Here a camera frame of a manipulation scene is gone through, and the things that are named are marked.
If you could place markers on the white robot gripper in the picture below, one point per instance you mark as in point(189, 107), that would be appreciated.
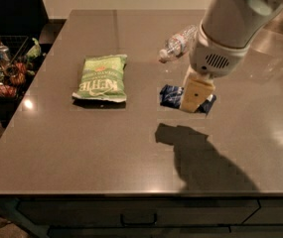
point(211, 59)

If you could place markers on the blue rxbar blueberry wrapper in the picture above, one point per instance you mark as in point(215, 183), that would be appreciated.
point(170, 96)

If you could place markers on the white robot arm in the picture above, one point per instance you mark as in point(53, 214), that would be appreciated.
point(244, 17)

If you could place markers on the clear plastic water bottle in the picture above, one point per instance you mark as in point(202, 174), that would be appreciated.
point(178, 44)

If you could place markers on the green Kettle chips bag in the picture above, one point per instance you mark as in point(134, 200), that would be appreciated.
point(102, 79)

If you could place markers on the dark cabinet drawer with handle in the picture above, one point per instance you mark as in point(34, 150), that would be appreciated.
point(134, 212)

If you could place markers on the black wire basket of snacks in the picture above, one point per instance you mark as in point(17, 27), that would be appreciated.
point(20, 58)

